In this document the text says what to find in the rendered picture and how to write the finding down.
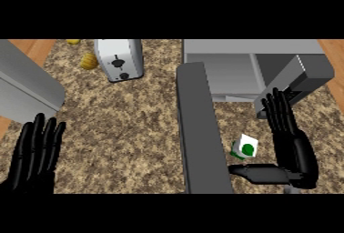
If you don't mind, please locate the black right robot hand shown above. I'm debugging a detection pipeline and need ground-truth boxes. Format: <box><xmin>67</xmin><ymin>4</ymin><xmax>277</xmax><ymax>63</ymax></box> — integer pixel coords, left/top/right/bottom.
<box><xmin>227</xmin><ymin>87</ymin><xmax>320</xmax><ymax>190</ymax></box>

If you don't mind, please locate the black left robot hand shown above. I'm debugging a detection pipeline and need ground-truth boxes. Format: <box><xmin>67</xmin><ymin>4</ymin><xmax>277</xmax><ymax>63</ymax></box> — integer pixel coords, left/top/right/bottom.
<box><xmin>0</xmin><ymin>113</ymin><xmax>67</xmax><ymax>195</ymax></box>

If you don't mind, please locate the white green milk carton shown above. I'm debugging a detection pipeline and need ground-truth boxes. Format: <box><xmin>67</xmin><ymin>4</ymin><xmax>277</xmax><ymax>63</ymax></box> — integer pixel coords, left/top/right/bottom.
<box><xmin>230</xmin><ymin>133</ymin><xmax>259</xmax><ymax>161</ymax></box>

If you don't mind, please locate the dark grey microwave door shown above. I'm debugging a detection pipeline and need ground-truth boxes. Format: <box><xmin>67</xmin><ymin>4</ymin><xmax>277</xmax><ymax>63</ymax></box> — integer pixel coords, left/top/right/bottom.
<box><xmin>173</xmin><ymin>61</ymin><xmax>234</xmax><ymax>195</ymax></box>

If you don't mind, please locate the grey microwave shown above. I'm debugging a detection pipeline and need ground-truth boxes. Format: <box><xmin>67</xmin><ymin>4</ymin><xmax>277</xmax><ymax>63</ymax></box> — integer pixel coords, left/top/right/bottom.
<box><xmin>181</xmin><ymin>39</ymin><xmax>336</xmax><ymax>120</ymax></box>

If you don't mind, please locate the large grey appliance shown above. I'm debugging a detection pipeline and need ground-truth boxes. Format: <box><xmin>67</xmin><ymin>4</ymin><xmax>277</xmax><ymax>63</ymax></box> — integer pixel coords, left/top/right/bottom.
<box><xmin>0</xmin><ymin>39</ymin><xmax>67</xmax><ymax>125</ymax></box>

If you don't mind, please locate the yellow ridged squash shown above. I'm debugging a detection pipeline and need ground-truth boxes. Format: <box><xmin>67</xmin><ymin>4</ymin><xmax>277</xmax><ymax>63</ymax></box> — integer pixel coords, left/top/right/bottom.
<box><xmin>79</xmin><ymin>53</ymin><xmax>98</xmax><ymax>71</ymax></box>

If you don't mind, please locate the silver toaster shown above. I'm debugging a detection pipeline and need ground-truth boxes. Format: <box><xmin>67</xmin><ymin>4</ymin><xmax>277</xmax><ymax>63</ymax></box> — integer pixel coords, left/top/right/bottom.
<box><xmin>92</xmin><ymin>39</ymin><xmax>144</xmax><ymax>84</ymax></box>

